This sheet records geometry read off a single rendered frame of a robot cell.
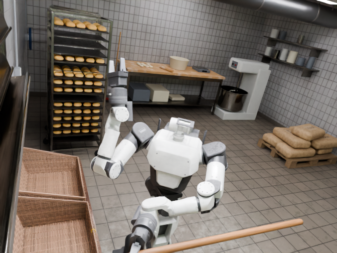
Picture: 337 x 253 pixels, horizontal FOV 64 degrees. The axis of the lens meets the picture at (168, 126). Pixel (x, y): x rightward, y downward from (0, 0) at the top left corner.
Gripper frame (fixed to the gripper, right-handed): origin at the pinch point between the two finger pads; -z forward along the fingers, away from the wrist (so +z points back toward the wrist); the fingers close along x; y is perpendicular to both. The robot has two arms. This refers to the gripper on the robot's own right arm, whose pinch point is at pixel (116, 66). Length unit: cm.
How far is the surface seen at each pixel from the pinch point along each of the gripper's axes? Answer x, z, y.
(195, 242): 42, 73, -2
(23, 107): -42, 18, 26
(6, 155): -10, 37, 46
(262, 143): -88, 86, -406
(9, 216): 23, 49, 57
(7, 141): -19, 33, 42
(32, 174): -126, 71, -10
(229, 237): 49, 75, -16
